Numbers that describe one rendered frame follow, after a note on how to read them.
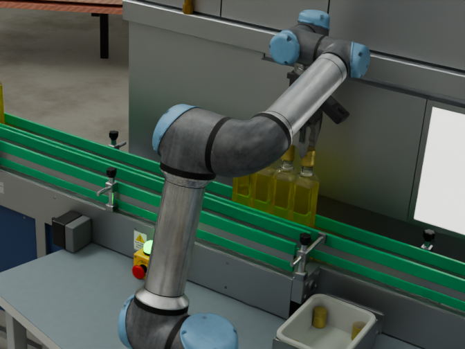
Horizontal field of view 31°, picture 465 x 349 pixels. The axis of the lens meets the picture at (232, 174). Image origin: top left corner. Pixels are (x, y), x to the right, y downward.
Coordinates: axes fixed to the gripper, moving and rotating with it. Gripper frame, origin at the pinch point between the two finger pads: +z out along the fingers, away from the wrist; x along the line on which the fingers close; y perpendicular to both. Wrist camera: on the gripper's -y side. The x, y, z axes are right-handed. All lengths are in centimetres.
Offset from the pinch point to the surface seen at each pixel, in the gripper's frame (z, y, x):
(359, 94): -13.7, -6.7, -12.0
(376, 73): -20.0, -10.2, -12.8
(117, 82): 115, 279, -258
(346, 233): 20.9, -11.7, -3.3
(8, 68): 116, 355, -227
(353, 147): 0.8, -6.9, -12.0
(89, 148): 21, 75, -2
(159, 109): 8, 58, -14
